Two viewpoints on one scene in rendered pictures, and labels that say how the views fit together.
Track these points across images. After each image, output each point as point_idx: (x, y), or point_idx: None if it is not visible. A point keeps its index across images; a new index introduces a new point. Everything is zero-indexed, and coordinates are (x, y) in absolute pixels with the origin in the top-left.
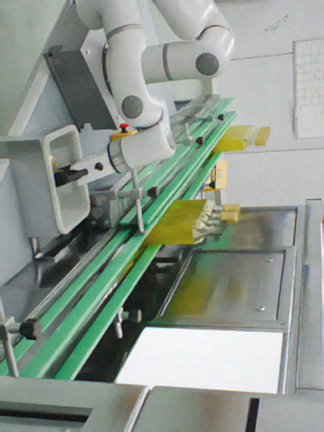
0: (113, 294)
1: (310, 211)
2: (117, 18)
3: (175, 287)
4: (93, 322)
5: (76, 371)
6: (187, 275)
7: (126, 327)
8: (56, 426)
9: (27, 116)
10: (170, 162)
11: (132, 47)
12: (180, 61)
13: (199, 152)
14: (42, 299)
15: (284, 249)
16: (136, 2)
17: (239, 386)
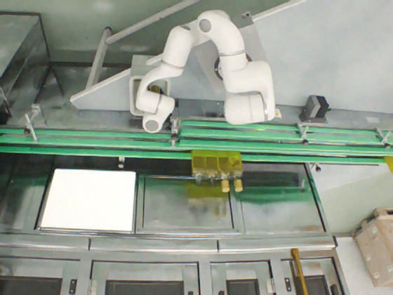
0: (132, 151)
1: (309, 239)
2: (163, 53)
3: (179, 177)
4: (108, 149)
5: (72, 154)
6: (194, 180)
7: (147, 166)
8: None
9: (158, 59)
10: (253, 134)
11: (154, 73)
12: (224, 95)
13: (332, 147)
14: (90, 127)
15: (234, 227)
16: (178, 52)
17: (88, 214)
